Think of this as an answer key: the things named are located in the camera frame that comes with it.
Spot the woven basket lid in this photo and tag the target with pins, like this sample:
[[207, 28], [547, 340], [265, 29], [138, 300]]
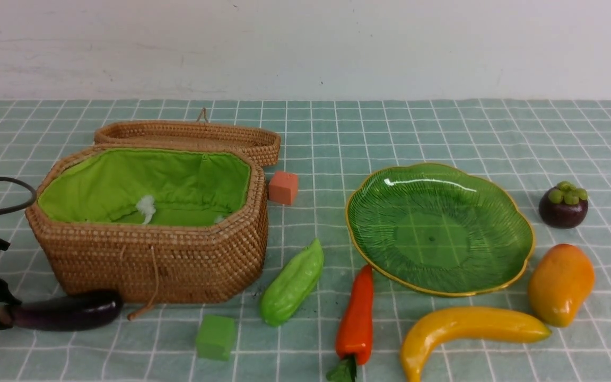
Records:
[[260, 145]]

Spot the green toy bitter gourd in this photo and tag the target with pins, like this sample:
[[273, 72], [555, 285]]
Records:
[[286, 293]]

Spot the woven wicker basket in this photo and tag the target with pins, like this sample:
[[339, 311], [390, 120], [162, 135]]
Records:
[[159, 223]]

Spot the purple toy mangosteen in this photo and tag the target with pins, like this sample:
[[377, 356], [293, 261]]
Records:
[[564, 205]]

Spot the green foam cube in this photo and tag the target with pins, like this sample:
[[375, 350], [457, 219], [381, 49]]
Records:
[[216, 337]]

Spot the purple toy eggplant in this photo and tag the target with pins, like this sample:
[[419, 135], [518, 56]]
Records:
[[80, 312]]

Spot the yellow toy banana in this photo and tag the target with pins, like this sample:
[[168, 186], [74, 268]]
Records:
[[466, 322]]

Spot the orange yellow toy mango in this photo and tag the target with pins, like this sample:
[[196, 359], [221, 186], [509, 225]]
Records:
[[560, 284]]

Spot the orange toy carrot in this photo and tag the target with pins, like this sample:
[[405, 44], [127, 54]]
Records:
[[354, 340]]

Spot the green glass plate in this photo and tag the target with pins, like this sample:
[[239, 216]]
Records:
[[435, 229]]

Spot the orange foam cube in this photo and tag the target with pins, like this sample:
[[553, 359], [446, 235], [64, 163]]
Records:
[[283, 187]]

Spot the teal checkered tablecloth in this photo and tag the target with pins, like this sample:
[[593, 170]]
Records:
[[526, 147]]

